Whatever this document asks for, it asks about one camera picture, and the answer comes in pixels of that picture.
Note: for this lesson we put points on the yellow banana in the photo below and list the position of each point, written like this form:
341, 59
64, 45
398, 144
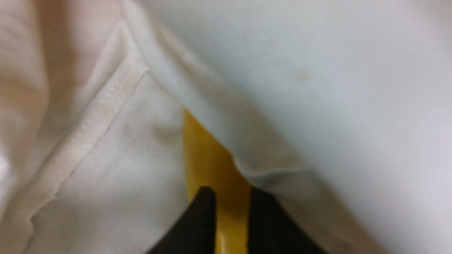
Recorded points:
208, 163

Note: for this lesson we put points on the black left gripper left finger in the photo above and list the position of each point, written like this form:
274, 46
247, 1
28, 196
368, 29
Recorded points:
195, 231

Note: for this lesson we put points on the white cloth tote bag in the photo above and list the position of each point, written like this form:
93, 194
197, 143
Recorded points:
340, 109

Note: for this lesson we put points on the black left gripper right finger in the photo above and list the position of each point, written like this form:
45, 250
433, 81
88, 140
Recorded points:
272, 231

